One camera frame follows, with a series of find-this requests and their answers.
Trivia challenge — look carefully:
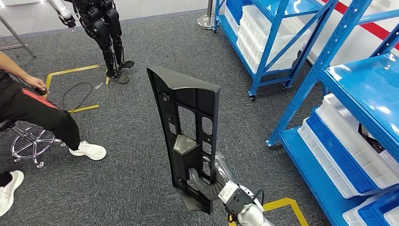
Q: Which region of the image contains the person's left hand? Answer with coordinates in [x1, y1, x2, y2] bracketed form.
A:
[24, 76, 48, 93]

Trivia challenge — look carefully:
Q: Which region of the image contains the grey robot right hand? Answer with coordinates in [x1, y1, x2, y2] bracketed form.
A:
[187, 152, 239, 200]

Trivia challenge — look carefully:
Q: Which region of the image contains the black plastic plate holder part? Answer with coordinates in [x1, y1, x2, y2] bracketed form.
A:
[146, 65, 222, 216]

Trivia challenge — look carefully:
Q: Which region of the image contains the blue metal shelf rack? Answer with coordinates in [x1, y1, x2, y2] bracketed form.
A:
[213, 0, 339, 102]
[265, 0, 399, 226]

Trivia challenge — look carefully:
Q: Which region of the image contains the person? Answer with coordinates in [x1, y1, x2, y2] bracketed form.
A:
[0, 51, 107, 218]

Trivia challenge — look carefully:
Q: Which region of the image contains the yellow floor tape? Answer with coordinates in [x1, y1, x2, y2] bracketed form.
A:
[43, 65, 110, 113]
[227, 197, 309, 226]

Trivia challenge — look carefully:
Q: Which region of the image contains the metal table leg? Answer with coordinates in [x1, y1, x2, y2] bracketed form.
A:
[0, 14, 37, 59]

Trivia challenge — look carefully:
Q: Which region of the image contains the chrome swivel stool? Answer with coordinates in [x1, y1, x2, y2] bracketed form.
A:
[0, 120, 67, 169]

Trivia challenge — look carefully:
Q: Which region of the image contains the black humanoid robot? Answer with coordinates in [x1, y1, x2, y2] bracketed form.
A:
[47, 0, 135, 84]

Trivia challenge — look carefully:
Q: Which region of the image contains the white car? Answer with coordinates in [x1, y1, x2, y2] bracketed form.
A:
[307, 0, 399, 68]

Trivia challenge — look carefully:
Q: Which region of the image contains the red barrier belt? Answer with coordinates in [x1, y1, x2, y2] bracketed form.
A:
[321, 0, 399, 50]

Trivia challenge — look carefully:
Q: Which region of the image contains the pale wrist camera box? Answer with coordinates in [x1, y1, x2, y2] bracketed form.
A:
[217, 180, 240, 204]

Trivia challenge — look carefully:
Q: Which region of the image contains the black controller cable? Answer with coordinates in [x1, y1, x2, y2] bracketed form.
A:
[62, 81, 94, 112]

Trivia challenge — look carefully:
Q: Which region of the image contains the black camera bracket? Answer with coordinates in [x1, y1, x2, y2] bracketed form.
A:
[223, 186, 255, 216]

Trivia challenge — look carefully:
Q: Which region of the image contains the chrome stanchion post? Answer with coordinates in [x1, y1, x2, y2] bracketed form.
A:
[197, 0, 219, 30]

